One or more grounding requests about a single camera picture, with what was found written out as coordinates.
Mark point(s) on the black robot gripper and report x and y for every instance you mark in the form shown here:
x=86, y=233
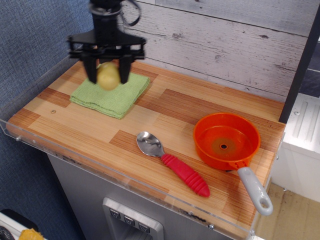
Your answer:
x=106, y=41

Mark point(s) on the green folded cloth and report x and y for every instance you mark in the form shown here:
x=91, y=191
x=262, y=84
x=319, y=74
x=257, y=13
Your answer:
x=114, y=103

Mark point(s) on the clear acrylic table guard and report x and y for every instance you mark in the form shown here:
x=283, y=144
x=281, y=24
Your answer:
x=191, y=75

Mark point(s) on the grey toy fridge cabinet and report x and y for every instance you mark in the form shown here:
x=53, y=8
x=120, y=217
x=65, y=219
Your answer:
x=85, y=192

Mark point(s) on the silver dispenser button panel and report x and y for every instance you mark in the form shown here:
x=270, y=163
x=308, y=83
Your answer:
x=126, y=223

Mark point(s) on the white toy sink unit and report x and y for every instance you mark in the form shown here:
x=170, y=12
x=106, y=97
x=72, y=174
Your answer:
x=297, y=164

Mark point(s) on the metal spoon with red handle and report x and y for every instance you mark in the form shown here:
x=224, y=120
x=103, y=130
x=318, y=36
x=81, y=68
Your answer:
x=151, y=146

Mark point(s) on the orange toy pan grey handle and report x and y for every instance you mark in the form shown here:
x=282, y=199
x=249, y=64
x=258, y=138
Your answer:
x=227, y=141

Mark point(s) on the dark grey right post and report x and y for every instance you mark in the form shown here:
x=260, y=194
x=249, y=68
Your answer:
x=304, y=62

